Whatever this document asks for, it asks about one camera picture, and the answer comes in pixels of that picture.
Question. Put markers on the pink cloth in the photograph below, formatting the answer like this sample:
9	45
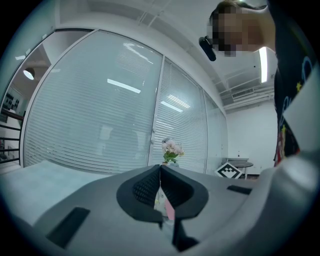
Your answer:
170	211

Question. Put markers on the black metal railing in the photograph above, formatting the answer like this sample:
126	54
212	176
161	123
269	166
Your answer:
10	140

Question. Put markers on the round black pedestal table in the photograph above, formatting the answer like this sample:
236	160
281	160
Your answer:
246	164

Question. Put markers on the pink vase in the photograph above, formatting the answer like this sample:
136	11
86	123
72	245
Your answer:
165	163

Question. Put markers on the ceiling air vent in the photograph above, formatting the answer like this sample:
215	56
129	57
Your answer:
242	93

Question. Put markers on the round white ceiling lamp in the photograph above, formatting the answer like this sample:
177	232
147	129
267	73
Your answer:
28	74

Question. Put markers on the black wall decoration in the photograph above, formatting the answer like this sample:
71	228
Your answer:
12	101

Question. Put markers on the person's black printed shirt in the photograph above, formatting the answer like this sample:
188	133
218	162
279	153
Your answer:
287	37

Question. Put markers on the pastel artificial flower bouquet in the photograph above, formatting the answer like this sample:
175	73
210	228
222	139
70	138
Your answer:
171	150

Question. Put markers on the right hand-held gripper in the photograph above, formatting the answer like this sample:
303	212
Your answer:
228	171

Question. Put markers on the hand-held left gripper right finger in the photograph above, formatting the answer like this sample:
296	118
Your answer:
215	197

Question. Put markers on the person's head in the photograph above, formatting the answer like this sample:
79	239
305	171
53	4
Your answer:
240	27

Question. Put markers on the black head-mounted camera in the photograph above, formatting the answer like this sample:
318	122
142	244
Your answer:
208	47

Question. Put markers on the linear ceiling light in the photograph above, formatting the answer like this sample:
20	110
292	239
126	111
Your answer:
263	65

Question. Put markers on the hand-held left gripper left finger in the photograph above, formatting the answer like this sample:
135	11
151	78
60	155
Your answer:
105	212

